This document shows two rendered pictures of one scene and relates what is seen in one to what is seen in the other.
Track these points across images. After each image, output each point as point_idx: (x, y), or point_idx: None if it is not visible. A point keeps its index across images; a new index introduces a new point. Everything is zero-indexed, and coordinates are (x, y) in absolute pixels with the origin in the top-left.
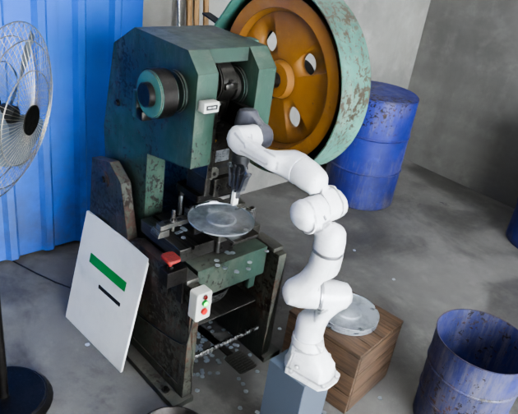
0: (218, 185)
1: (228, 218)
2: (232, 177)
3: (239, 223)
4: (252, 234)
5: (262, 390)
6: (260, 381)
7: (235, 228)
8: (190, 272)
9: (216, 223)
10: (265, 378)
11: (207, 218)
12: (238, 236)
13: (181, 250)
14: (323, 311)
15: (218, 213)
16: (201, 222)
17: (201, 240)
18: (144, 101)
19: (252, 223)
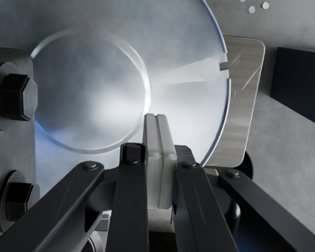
0: (3, 217)
1: (108, 73)
2: (68, 244)
3: (154, 50)
4: (250, 70)
5: (229, 30)
6: (216, 19)
7: (177, 100)
8: (157, 209)
9: (112, 144)
10: (218, 7)
11: (60, 144)
12: (226, 130)
13: (106, 228)
14: None
15: (43, 76)
16: (64, 174)
17: None
18: None
19: (187, 0)
